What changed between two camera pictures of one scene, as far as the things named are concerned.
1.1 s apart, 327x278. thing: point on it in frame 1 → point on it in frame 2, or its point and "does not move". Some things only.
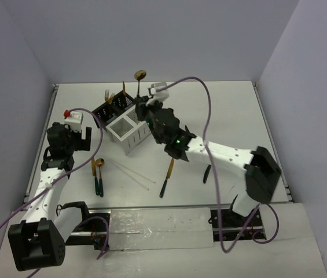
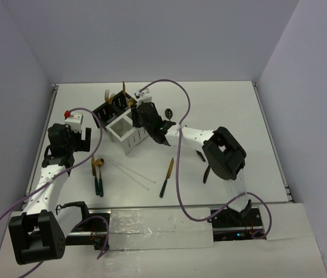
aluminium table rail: (43, 134) does not move
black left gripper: (84, 144) does not move
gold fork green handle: (111, 98) does not move
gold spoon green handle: (139, 75) → (130, 102)
